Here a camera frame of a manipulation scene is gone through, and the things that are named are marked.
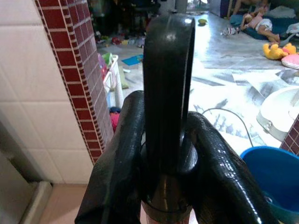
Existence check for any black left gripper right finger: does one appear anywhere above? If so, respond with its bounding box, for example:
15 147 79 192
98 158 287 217
184 111 278 224

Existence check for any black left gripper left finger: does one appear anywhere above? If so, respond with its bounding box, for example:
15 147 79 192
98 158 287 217
74 90 150 224

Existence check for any dark blue floor mattress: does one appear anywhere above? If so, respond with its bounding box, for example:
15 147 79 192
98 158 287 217
229 14 299 41

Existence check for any pink red cloth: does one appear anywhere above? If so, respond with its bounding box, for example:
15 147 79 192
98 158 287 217
109 106 121 133

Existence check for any blue plastic bucket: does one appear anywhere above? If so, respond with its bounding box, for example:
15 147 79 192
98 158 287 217
240 146 299 224

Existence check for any white plastic toy basket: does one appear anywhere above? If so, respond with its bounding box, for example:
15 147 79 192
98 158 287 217
100 52 124 108

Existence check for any red brick tiled pillar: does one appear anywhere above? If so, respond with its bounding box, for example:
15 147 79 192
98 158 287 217
35 0 114 165

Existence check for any blue flat book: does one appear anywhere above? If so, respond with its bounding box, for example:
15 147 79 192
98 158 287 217
121 54 144 66

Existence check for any pink round cushion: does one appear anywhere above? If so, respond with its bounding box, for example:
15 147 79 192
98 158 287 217
281 53 299 70

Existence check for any yellow plush toy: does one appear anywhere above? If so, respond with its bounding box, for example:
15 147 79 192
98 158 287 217
262 42 297 61

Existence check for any child in pink clothes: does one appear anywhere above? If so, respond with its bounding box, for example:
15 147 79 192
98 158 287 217
241 4 281 43

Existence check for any black power cable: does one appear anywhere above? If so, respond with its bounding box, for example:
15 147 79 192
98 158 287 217
201 107 255 147

